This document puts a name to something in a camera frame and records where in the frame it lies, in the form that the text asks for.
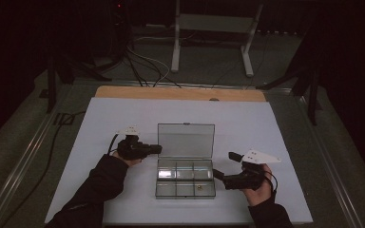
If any white metal stand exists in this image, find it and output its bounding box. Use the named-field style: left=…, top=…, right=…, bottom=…
left=170, top=0, right=264, bottom=78

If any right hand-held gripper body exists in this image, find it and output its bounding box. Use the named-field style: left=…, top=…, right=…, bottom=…
left=222, top=149, right=281, bottom=191

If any dark equipment with red light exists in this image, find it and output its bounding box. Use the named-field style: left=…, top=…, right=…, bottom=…
left=106, top=0, right=133, bottom=63

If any left hand-held gripper cable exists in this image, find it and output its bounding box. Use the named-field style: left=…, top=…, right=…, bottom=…
left=106, top=133, right=121, bottom=156

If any person's right hand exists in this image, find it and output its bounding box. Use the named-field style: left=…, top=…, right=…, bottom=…
left=241, top=162, right=276, bottom=208

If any black floor cable bundle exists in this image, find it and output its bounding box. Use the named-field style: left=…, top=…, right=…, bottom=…
left=124, top=47, right=183, bottom=89

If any person's left hand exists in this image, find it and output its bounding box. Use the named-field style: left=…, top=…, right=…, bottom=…
left=111, top=150, right=144, bottom=168

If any clear plastic compartment box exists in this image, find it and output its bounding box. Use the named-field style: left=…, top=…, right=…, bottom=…
left=154, top=123, right=218, bottom=200

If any metal floor rail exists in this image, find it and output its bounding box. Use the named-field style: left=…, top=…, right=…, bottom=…
left=0, top=84, right=77, bottom=228
left=293, top=93, right=365, bottom=228

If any black tripod stand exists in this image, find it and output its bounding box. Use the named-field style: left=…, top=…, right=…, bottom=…
left=256, top=9, right=323, bottom=126
left=45, top=51, right=112, bottom=114

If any hand-held gripper cable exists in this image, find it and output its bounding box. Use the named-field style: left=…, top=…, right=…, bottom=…
left=263, top=170, right=279, bottom=195
left=106, top=133, right=121, bottom=156

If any white table mat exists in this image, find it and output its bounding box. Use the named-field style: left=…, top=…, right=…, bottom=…
left=44, top=96, right=314, bottom=225

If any white floor cable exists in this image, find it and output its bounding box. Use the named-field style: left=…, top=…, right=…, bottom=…
left=126, top=36, right=171, bottom=87

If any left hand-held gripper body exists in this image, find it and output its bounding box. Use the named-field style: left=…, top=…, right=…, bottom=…
left=116, top=125, right=153, bottom=161

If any right hand-held gripper cable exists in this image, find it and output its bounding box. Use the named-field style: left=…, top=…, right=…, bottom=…
left=263, top=170, right=279, bottom=195

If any long black floor cable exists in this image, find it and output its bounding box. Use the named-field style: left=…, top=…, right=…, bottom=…
left=0, top=110, right=87, bottom=228

